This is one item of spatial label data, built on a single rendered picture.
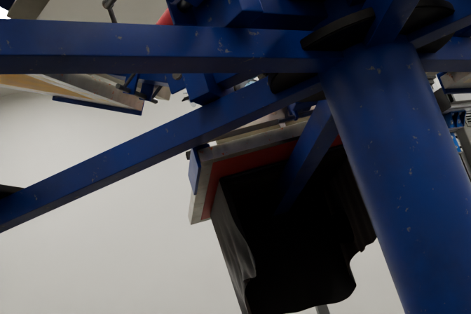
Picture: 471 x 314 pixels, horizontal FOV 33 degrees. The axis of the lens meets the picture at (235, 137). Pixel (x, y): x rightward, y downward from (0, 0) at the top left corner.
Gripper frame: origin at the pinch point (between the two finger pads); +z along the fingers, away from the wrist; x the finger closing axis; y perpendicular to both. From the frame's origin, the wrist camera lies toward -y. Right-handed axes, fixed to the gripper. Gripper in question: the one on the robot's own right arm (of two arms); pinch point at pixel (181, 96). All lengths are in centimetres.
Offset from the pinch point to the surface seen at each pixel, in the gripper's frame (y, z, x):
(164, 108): -54, -12, 260
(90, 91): 33, 39, -173
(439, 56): 53, -34, -203
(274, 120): 48, -6, -151
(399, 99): 63, -15, -222
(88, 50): 47, 38, -246
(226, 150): 52, 8, -145
